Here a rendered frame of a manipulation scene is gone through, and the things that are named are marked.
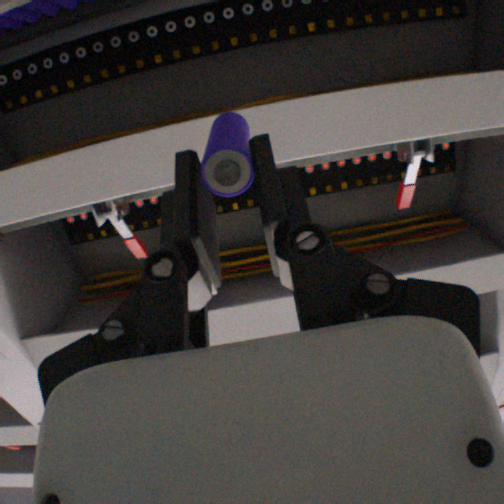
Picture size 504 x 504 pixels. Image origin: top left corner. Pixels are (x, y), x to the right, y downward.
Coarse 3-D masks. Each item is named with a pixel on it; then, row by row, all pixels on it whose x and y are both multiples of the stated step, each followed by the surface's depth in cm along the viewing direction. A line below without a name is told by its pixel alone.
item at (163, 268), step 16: (160, 256) 11; (176, 256) 11; (144, 272) 11; (160, 272) 11; (176, 272) 10; (144, 288) 10; (160, 288) 10; (176, 288) 10; (144, 304) 10; (160, 304) 10; (176, 304) 10; (144, 320) 10; (160, 320) 10; (176, 320) 10; (192, 320) 12; (144, 336) 9; (160, 336) 9; (176, 336) 9; (192, 336) 12; (208, 336) 12; (144, 352) 9; (160, 352) 9
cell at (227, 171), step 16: (224, 128) 15; (240, 128) 15; (208, 144) 14; (224, 144) 13; (240, 144) 13; (208, 160) 13; (224, 160) 13; (240, 160) 13; (208, 176) 13; (224, 176) 13; (240, 176) 13; (224, 192) 14; (240, 192) 14
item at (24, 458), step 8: (0, 448) 82; (8, 448) 81; (24, 448) 81; (32, 448) 81; (0, 456) 79; (8, 456) 79; (16, 456) 79; (24, 456) 79; (32, 456) 78; (0, 464) 77; (8, 464) 77; (16, 464) 77; (24, 464) 76; (32, 464) 76; (0, 472) 71; (8, 472) 71; (16, 472) 71; (24, 472) 70; (32, 472) 70; (0, 480) 71; (8, 480) 71; (16, 480) 71; (24, 480) 71; (32, 480) 71
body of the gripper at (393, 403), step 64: (384, 320) 8; (64, 384) 8; (128, 384) 8; (192, 384) 8; (256, 384) 8; (320, 384) 7; (384, 384) 7; (448, 384) 7; (64, 448) 7; (128, 448) 7; (192, 448) 7; (256, 448) 7; (320, 448) 7; (384, 448) 6; (448, 448) 6
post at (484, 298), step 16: (480, 0) 38; (496, 0) 35; (480, 16) 39; (496, 16) 36; (480, 32) 40; (496, 32) 37; (480, 48) 41; (496, 48) 38; (480, 64) 42; (496, 64) 39; (480, 144) 47; (496, 144) 43; (480, 160) 48; (496, 160) 44; (464, 176) 54; (480, 176) 49; (496, 176) 45; (464, 192) 55; (480, 192) 50; (496, 192) 46; (464, 208) 56; (480, 208) 51; (496, 208) 47; (480, 224) 52; (496, 224) 47; (496, 240) 48; (480, 304) 55; (496, 304) 51; (480, 320) 56; (496, 320) 51; (480, 336) 57; (496, 336) 52; (496, 368) 52; (496, 384) 55
